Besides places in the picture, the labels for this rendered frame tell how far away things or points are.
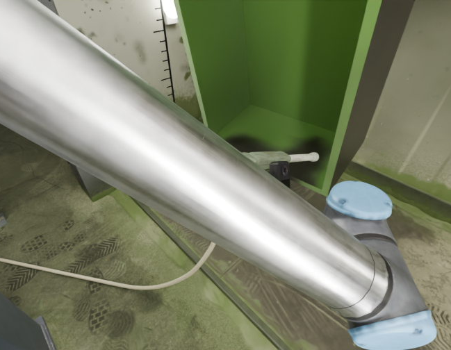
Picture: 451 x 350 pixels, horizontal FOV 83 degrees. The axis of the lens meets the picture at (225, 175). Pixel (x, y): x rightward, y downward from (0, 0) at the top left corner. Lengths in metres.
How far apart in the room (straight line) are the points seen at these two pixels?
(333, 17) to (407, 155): 0.97
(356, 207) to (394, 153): 1.36
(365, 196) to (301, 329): 0.82
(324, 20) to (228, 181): 0.94
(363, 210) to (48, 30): 0.40
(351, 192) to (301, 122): 0.89
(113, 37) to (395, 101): 1.55
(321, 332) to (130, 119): 1.12
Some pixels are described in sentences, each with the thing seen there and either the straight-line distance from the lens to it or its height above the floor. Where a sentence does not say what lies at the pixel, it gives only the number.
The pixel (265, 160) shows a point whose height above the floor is 0.71.
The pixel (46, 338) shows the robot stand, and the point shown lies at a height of 0.03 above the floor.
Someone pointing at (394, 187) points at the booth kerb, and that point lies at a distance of 1.78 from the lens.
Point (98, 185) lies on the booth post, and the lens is 1.70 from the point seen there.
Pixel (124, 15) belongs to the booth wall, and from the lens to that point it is 1.49.
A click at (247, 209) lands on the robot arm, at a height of 0.98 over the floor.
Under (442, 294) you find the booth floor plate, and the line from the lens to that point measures 1.52.
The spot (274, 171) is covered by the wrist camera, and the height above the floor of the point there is 0.77.
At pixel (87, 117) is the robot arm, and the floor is 1.06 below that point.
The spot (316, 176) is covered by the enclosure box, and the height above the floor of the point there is 0.48.
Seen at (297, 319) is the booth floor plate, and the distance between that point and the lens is 1.20.
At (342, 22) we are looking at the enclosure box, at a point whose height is 0.97.
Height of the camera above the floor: 1.14
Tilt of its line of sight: 40 degrees down
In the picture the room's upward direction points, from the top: straight up
